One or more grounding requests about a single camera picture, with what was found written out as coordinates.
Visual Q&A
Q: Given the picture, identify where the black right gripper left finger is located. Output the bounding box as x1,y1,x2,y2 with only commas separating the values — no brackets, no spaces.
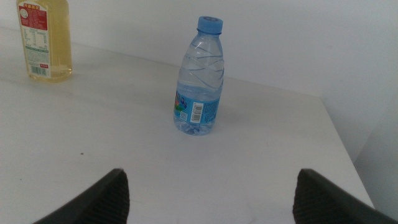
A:
32,168,131,224

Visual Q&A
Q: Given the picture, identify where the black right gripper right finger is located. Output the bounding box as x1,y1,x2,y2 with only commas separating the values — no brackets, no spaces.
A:
292,168,398,224

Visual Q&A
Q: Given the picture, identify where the clear water bottle blue cap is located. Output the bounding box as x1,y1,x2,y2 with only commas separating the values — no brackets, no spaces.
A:
173,16,224,136

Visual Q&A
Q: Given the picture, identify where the yellow tea bottle red label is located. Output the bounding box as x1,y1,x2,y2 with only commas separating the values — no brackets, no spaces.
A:
16,0,73,83

